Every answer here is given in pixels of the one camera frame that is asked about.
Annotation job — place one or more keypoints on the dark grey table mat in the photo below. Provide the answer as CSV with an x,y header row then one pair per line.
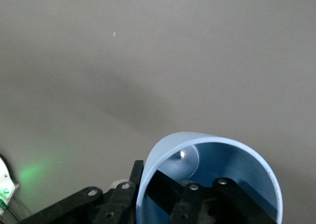
x,y
158,61

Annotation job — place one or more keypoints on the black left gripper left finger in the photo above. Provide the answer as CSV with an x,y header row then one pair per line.
x,y
116,204

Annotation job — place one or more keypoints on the light blue plastic cup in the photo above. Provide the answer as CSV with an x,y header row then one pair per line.
x,y
237,160

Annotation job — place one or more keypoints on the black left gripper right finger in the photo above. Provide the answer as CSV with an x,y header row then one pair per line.
x,y
187,204

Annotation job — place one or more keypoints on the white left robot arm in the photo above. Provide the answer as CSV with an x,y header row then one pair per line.
x,y
6,184

